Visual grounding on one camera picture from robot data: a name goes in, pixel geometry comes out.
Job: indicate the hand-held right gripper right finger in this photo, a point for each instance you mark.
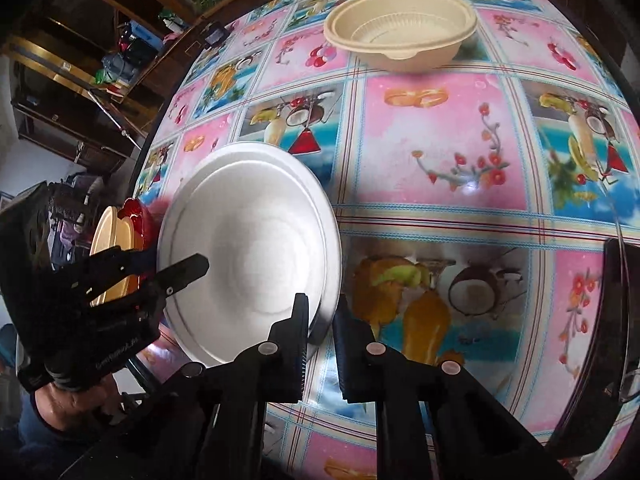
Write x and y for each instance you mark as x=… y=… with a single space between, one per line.
x=355 y=365

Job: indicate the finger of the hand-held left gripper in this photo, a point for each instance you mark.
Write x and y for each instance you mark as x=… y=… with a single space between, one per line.
x=117 y=260
x=185 y=270

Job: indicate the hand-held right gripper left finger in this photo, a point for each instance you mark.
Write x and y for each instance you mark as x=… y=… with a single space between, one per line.
x=292 y=360

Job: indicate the beige plastic bowl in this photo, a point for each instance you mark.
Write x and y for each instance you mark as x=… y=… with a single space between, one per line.
x=107 y=230
x=390 y=35

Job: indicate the red gold-rimmed scalloped plate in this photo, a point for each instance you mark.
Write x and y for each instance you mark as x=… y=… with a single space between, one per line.
x=140 y=215

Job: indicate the white paper plate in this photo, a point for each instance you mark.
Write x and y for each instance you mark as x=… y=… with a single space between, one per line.
x=250 y=260

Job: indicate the person's left forearm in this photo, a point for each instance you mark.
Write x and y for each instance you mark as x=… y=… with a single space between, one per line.
x=45 y=440

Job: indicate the person's left hand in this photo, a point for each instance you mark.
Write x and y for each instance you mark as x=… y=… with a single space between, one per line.
x=75 y=405

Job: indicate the mop with metal pole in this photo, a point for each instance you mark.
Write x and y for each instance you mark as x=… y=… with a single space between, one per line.
x=117 y=120

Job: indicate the wooden cabinet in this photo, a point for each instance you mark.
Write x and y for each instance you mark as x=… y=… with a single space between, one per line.
x=60 y=110

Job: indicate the green bag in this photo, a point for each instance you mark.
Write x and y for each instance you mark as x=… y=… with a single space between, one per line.
x=101 y=77

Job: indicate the grey-blue pot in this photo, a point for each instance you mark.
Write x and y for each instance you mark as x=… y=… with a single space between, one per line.
x=120 y=67

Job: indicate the black kettle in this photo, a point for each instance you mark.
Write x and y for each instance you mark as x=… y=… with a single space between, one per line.
x=135 y=47

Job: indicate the pink cloth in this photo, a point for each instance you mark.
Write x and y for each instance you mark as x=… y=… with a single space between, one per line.
x=171 y=37

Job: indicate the blue bottle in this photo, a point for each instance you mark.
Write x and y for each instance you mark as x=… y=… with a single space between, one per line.
x=145 y=32

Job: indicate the white bottle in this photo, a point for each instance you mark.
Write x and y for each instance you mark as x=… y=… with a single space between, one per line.
x=168 y=21

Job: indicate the black glossy object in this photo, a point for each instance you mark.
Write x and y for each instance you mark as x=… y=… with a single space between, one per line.
x=622 y=320

